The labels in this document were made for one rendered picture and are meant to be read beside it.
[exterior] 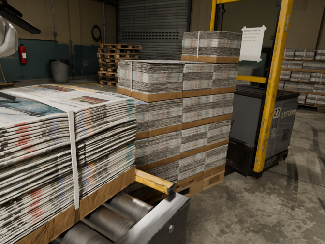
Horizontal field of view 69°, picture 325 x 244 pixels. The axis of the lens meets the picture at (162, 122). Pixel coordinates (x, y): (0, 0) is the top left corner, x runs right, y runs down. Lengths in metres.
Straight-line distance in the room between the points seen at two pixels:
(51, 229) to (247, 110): 2.21
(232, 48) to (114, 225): 1.66
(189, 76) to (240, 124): 1.09
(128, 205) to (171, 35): 8.51
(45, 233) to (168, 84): 1.20
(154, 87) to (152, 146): 0.38
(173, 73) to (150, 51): 7.92
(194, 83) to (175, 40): 7.21
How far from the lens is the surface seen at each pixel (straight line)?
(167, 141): 1.61
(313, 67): 6.02
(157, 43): 9.24
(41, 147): 0.41
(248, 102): 2.47
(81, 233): 0.51
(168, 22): 9.06
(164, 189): 0.59
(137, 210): 0.56
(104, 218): 0.54
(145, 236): 0.49
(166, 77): 1.50
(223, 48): 1.87
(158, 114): 1.51
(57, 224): 0.49
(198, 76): 1.69
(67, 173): 0.46
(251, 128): 2.49
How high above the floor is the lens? 1.13
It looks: 17 degrees down
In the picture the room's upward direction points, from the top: 2 degrees clockwise
